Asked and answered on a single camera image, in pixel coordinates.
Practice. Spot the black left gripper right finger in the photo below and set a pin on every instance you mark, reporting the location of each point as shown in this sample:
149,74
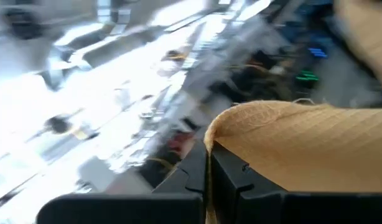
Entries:
231,177

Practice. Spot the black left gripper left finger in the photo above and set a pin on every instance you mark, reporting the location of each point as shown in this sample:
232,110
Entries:
191,174

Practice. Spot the orange waffle weave towel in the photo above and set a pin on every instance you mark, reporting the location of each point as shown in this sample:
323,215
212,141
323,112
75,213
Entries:
303,146

